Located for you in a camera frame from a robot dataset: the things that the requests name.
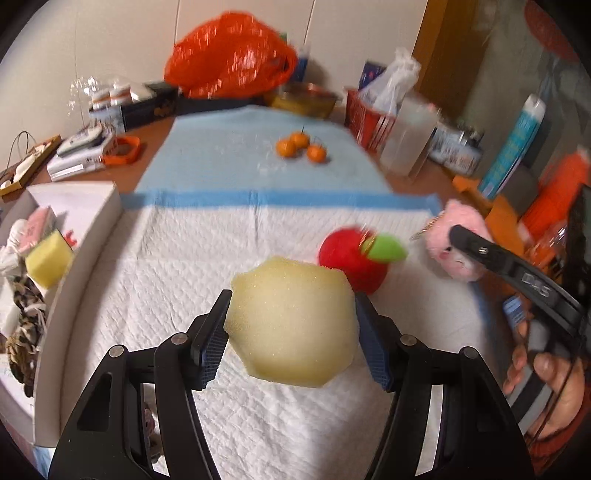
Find leopard print scrunchie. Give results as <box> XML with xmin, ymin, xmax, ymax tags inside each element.
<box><xmin>6</xmin><ymin>275</ymin><xmax>47</xmax><ymax>398</ymax></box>

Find pink plush toy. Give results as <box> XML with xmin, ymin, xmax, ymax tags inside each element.
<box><xmin>421</xmin><ymin>199</ymin><xmax>494</xmax><ymax>282</ymax></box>

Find pale yellow foam sponge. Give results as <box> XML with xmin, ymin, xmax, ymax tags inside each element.
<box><xmin>224</xmin><ymin>256</ymin><xmax>360</xmax><ymax>388</ymax></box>

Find red plush apple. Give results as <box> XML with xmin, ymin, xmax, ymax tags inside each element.
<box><xmin>318</xmin><ymin>227</ymin><xmax>408</xmax><ymax>295</ymax></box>

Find yellow green sponge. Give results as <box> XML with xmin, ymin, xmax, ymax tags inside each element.
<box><xmin>25</xmin><ymin>230</ymin><xmax>74</xmax><ymax>289</ymax></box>

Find pink tissue packet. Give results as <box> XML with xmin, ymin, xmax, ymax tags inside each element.
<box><xmin>18</xmin><ymin>207</ymin><xmax>56</xmax><ymax>256</ymax></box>

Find person right hand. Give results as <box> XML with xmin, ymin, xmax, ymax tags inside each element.
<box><xmin>502</xmin><ymin>321</ymin><xmax>586</xmax><ymax>440</ymax></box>

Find teal tall spray can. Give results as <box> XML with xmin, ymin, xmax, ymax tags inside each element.
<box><xmin>478</xmin><ymin>94</ymin><xmax>546</xmax><ymax>201</ymax></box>

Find decorated round tin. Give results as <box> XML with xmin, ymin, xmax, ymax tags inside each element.
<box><xmin>427</xmin><ymin>123</ymin><xmax>483</xmax><ymax>177</ymax></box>

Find white quilted blue-edged pad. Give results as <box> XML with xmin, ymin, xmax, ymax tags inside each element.
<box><xmin>58</xmin><ymin>191</ymin><xmax>506</xmax><ymax>479</ymax></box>

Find white shallow tray box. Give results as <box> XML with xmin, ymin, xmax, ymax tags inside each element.
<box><xmin>0</xmin><ymin>180</ymin><xmax>123</xmax><ymax>448</ymax></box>

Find clear plastic cup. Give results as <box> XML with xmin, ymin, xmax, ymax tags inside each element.
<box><xmin>380</xmin><ymin>93</ymin><xmax>440</xmax><ymax>177</ymax></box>

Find red plastic basket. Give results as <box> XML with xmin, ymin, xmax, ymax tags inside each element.
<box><xmin>345</xmin><ymin>88</ymin><xmax>396</xmax><ymax>155</ymax></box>

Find white plastic bag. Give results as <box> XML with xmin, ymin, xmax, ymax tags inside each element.
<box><xmin>358</xmin><ymin>48</ymin><xmax>422</xmax><ymax>116</ymax></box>

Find wooden tray with items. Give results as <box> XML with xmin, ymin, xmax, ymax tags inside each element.
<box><xmin>1</xmin><ymin>135</ymin><xmax>62</xmax><ymax>197</ymax></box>

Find small orange tangerine right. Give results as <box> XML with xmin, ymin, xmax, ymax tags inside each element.
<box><xmin>305</xmin><ymin>144</ymin><xmax>328</xmax><ymax>164</ymax></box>

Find small orange tangerine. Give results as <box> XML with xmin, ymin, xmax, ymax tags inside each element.
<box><xmin>305</xmin><ymin>144</ymin><xmax>328</xmax><ymax>164</ymax></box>
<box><xmin>276</xmin><ymin>138</ymin><xmax>298</xmax><ymax>158</ymax></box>
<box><xmin>290</xmin><ymin>131</ymin><xmax>311</xmax><ymax>150</ymax></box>

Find white stacked boxes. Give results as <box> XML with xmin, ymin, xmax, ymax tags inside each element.
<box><xmin>47</xmin><ymin>123</ymin><xmax>116</xmax><ymax>182</ymax></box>

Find small orange tangerine top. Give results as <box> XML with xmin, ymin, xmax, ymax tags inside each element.
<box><xmin>290</xmin><ymin>131</ymin><xmax>311</xmax><ymax>150</ymax></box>

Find light blue mat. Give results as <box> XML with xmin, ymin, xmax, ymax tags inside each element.
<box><xmin>135</xmin><ymin>106</ymin><xmax>390</xmax><ymax>194</ymax></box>

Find small orange tangerine left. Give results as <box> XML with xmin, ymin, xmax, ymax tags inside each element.
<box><xmin>276</xmin><ymin>138</ymin><xmax>298</xmax><ymax>158</ymax></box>

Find metal bowl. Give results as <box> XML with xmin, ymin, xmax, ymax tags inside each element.
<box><xmin>263</xmin><ymin>82</ymin><xmax>342</xmax><ymax>120</ymax></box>

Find orange plastic bag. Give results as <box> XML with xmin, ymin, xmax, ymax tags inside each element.
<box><xmin>163</xmin><ymin>11</ymin><xmax>297</xmax><ymax>100</ymax></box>

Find orange tool handle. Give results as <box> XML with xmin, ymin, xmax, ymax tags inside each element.
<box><xmin>102</xmin><ymin>136</ymin><xmax>141</xmax><ymax>167</ymax></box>

